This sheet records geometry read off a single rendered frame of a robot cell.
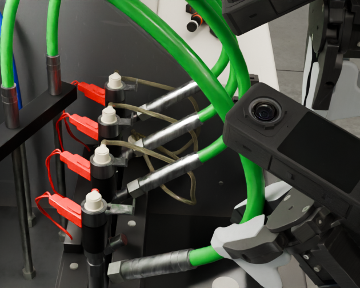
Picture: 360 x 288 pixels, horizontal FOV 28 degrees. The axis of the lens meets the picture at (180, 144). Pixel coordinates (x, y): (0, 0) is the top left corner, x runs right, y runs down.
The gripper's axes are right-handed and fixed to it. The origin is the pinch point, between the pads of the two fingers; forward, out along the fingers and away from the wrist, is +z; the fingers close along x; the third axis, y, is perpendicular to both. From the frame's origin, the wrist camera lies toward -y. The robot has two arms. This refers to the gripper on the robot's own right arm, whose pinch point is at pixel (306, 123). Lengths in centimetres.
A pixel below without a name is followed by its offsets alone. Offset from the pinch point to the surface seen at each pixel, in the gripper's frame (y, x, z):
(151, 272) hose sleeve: -13.8, -10.7, 9.7
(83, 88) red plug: -25.0, 28.3, 15.4
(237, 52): -6.3, 8.8, -2.2
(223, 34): -7.9, 8.7, -4.3
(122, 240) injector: -17.4, 0.8, 17.2
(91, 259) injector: -20.8, 0.5, 20.1
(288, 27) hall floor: 43, 265, 125
